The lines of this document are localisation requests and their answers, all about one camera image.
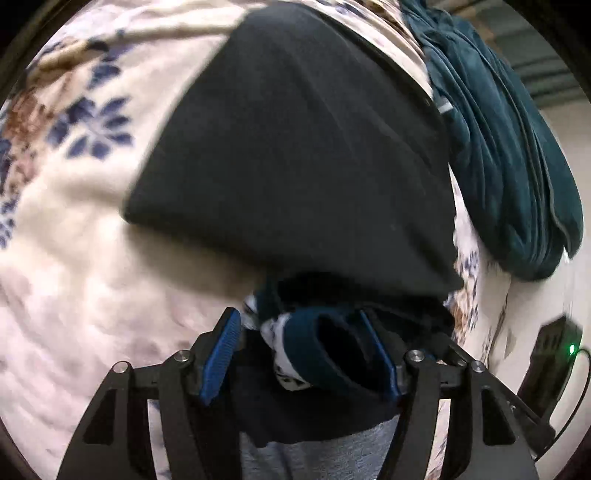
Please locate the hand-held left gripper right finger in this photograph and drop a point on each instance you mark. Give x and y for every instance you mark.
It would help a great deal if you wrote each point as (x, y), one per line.
(381, 355)

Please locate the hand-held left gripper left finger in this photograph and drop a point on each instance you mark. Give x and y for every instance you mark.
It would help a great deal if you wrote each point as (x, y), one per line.
(221, 355)

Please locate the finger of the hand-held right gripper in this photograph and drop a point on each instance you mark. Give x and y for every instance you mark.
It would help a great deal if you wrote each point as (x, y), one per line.
(531, 415)

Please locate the navy and white sock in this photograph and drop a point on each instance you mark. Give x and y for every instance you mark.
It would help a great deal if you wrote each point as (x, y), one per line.
(304, 341)

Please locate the black garment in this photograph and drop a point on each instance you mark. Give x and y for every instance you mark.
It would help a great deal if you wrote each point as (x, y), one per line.
(300, 161)

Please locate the grey cloth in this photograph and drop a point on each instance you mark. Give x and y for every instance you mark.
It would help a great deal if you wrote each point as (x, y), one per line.
(323, 457)

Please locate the floral cream blanket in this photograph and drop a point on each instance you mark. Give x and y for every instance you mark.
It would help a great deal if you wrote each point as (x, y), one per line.
(92, 230)

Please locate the dark teal velvet cloth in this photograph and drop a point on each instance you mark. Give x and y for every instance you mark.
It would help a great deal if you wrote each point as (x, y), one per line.
(498, 161)

